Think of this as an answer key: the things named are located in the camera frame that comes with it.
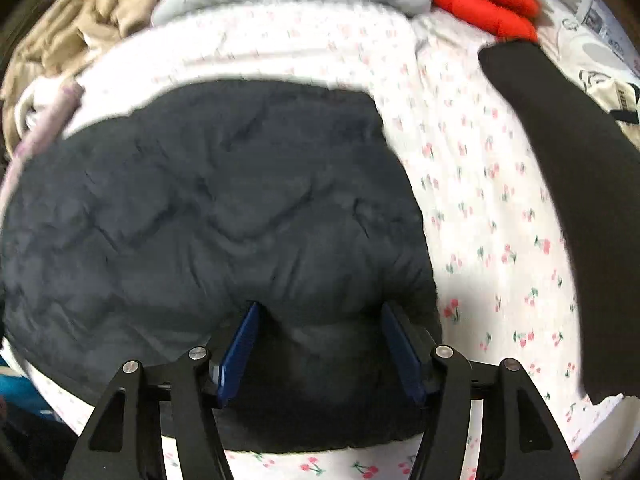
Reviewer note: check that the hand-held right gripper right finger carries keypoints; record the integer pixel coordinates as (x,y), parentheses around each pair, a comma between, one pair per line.
(400,355)

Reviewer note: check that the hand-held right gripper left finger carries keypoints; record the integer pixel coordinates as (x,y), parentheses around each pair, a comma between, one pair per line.
(240,355)

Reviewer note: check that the black quilted jacket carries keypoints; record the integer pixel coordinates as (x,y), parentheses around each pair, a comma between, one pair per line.
(200,210)

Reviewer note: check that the cherry print bed sheet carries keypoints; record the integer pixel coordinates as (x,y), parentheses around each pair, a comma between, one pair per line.
(475,210)

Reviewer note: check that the black knit garment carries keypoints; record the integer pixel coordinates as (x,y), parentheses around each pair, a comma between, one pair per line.
(575,185)

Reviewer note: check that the pink floral blanket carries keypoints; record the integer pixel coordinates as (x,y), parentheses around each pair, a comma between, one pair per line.
(47,130)

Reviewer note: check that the white fleece cloth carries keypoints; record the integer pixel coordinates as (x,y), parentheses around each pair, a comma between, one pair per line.
(35,105)

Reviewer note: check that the white black printed bag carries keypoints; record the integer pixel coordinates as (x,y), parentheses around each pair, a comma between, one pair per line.
(617,95)

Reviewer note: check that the white cartoon printed blanket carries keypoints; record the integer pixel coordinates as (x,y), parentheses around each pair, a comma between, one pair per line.
(575,55)

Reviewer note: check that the beige fleece garment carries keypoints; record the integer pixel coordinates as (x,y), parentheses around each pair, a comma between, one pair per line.
(65,25)

